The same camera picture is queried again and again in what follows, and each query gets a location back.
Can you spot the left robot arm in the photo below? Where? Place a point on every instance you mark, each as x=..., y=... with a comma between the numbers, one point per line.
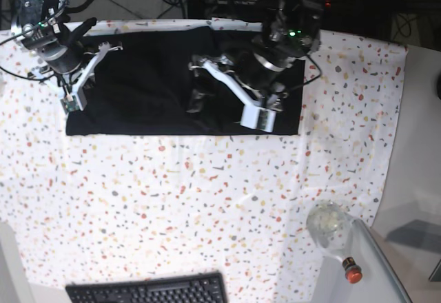
x=297, y=19

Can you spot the black t-shirt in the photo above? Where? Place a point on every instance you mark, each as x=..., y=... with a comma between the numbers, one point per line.
x=144, y=89

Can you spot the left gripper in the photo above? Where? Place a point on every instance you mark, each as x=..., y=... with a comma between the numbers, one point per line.
x=266, y=68

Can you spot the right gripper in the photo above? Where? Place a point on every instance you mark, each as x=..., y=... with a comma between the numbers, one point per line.
x=63, y=51

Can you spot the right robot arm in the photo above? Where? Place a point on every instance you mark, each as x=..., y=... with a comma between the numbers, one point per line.
x=39, y=12

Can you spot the red bottle cap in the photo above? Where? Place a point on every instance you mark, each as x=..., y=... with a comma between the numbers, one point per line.
x=353, y=273

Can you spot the clear glass bottle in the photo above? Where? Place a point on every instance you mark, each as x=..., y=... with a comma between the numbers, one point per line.
x=331, y=229

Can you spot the black computer keyboard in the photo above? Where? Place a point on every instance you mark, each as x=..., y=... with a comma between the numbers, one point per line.
x=205, y=287

